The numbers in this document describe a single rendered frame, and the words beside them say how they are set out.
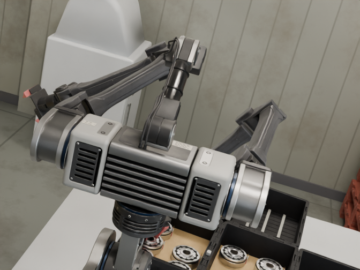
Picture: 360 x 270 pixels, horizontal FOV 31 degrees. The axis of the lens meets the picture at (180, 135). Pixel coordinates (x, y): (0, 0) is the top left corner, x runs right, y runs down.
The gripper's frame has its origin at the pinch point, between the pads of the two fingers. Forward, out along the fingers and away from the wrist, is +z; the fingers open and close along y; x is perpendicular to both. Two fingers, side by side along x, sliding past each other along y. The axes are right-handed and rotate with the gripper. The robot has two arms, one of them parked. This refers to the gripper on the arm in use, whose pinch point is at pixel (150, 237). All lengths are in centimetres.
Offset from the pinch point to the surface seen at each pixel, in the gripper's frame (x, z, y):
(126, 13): -192, -24, -97
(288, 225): 5, 4, -69
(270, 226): 3, 4, -60
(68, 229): -34.5, 17.3, 13.4
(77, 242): -25.3, 17.2, 14.2
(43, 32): -272, 20, -81
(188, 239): 0.7, 4.0, -18.6
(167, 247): 2.6, 4.1, -7.3
